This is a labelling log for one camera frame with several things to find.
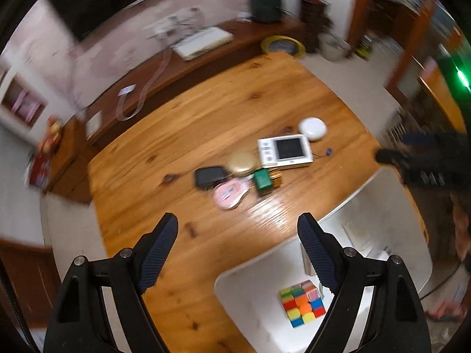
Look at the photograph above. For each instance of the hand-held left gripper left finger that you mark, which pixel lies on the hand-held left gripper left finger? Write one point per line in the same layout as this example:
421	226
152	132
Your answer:
158	253

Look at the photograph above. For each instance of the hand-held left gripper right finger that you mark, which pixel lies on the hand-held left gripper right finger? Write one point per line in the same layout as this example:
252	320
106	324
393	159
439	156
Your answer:
316	253

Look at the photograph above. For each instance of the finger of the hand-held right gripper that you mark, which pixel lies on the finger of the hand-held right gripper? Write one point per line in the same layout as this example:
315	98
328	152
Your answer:
390	156
417	139

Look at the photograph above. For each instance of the white plastic tray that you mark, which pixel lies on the white plastic tray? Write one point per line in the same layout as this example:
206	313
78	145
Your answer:
386	209

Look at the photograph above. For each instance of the colourful puzzle cube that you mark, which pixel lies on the colourful puzzle cube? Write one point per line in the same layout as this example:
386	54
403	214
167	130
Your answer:
300	305

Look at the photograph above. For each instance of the white oval earbud case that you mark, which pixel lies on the white oval earbud case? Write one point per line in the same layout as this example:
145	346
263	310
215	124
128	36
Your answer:
312	128

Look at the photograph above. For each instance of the green box with gold cap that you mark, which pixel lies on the green box with gold cap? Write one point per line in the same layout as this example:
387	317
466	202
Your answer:
263	182

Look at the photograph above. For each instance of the black plug charger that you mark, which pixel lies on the black plug charger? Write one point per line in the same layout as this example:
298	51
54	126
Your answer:
209	176

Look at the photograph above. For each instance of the pink case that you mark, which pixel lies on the pink case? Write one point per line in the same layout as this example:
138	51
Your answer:
230	193

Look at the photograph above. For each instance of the white device with screen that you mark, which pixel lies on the white device with screen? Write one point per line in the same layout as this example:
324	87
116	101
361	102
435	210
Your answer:
285	151

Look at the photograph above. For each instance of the round gold tin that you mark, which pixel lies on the round gold tin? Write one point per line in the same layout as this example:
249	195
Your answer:
243	163

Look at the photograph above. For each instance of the orange wooden table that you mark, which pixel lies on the orange wooden table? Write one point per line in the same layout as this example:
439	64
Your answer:
441	99

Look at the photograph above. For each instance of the oil bottle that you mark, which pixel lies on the oil bottle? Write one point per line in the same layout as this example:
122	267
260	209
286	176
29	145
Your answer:
362	47

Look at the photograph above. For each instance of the white bucket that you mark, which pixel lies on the white bucket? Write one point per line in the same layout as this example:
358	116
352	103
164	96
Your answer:
333	49

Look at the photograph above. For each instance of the brown side cabinet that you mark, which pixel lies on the brown side cabinet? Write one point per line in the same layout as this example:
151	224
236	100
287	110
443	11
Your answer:
70	169

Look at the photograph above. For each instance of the brown wooden door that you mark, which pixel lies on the brown wooden door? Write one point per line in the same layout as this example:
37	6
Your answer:
25	283

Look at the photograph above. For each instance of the red tissue box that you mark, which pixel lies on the red tissue box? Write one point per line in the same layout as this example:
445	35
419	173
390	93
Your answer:
38	171

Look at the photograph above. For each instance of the white paper sheet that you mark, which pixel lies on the white paper sheet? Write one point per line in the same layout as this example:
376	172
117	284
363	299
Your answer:
94	123

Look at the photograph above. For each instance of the tall cylinder with red lid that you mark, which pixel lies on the tall cylinder with red lid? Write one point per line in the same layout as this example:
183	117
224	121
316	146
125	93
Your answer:
312	25

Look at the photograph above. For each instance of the trash bin with yellow rim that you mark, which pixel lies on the trash bin with yellow rim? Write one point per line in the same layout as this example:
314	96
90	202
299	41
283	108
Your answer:
283	46

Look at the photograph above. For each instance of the white charging pad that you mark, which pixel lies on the white charging pad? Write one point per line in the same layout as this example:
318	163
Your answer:
127	90

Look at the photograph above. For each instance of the dark wooden television cabinet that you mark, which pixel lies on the dark wooden television cabinet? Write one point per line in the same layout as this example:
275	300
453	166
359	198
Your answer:
250	40

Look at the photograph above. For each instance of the dark green air fryer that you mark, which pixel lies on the dark green air fryer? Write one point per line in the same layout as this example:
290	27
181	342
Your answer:
265	3

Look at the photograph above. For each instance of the white set-top box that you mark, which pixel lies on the white set-top box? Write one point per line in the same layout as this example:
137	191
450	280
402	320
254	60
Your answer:
202	42

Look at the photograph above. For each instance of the black curved television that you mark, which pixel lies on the black curved television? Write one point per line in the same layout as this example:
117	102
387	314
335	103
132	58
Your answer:
92	3

